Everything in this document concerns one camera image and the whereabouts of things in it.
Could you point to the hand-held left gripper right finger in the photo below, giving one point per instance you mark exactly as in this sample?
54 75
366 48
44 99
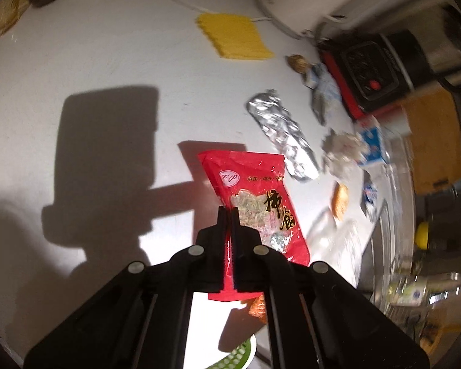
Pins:
240 242

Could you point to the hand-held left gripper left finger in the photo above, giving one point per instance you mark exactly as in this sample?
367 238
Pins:
219 238

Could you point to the red snack packet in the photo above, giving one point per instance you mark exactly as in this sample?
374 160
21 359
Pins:
253 169

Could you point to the green perforated basket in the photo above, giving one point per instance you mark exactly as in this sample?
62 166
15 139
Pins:
234 357

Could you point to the yellow dish cloth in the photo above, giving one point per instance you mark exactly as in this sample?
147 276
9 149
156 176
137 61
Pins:
234 36

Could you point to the orange snack wrapper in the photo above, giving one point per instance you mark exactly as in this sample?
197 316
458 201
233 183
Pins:
255 304

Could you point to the clear plastic bag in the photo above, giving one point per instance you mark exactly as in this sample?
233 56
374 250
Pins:
334 238

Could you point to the silver foil wrapper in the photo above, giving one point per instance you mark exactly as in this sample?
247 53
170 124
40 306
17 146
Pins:
280 127

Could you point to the small blue white packet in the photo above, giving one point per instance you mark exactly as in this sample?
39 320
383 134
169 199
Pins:
370 194

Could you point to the crumpled clear wrapper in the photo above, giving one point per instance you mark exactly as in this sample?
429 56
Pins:
342 148

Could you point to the steel sink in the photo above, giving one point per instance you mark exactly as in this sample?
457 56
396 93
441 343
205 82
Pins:
388 246

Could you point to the blue white carton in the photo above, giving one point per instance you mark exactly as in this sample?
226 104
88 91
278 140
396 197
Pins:
372 142

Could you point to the green label dish soap bottle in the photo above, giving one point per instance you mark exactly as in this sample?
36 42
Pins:
411 290

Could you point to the black red blender base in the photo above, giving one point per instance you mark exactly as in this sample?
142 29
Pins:
368 69

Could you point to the wooden cutting board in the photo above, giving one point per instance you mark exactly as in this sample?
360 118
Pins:
434 142

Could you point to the grey metal pot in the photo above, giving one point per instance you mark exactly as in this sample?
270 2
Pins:
445 46

